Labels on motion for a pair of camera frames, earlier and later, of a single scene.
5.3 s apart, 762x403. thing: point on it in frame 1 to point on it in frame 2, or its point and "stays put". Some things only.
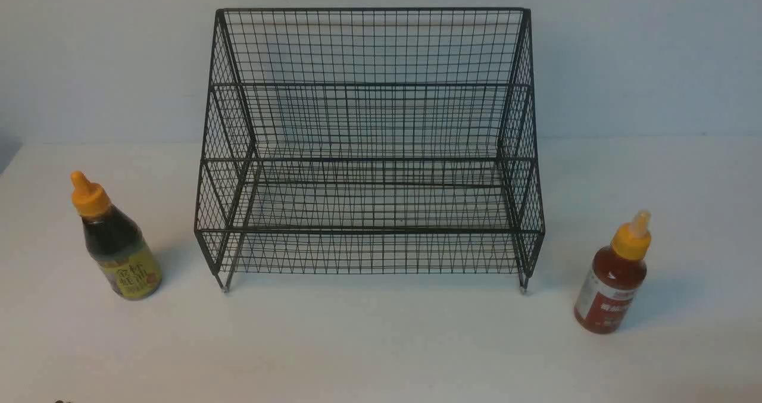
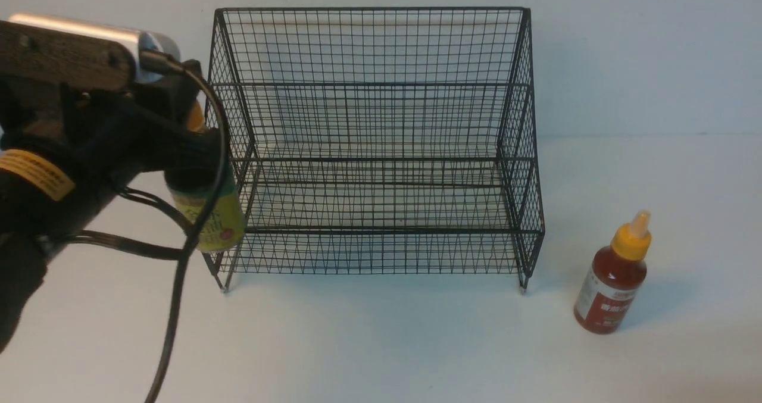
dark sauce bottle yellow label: x=115 y=243 to x=225 y=228
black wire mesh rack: x=369 y=141 stays put
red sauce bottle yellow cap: x=618 y=271 stays put
